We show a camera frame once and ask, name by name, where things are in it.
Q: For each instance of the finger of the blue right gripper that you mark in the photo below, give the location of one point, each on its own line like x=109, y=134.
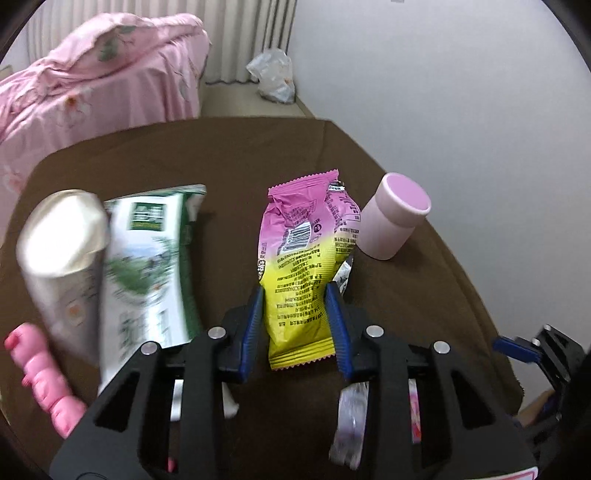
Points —
x=518, y=349

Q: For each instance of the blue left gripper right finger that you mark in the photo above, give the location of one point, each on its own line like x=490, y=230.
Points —
x=338, y=320

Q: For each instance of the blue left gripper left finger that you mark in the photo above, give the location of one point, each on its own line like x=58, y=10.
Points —
x=250, y=335

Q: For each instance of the colourful cartoon candy wrapper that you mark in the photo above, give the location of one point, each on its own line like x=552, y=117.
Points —
x=379, y=411

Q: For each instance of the pink yellow snack packet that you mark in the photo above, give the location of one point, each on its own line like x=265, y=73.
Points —
x=309, y=228

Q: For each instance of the green white milk pouch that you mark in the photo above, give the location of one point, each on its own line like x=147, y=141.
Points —
x=146, y=292

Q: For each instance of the pink cylindrical cup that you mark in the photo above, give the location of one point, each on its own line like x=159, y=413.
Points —
x=396, y=209

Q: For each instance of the pink caterpillar toy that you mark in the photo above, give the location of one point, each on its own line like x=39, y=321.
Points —
x=29, y=349

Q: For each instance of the white plastic bag on floor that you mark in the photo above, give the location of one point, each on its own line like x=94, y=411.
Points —
x=273, y=70

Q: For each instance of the pink floral bed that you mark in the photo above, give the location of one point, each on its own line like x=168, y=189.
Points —
x=44, y=111

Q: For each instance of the striped beige curtain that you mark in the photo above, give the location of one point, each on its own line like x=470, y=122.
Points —
x=226, y=35

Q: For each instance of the pink pillow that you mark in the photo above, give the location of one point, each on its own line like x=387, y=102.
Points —
x=111, y=41

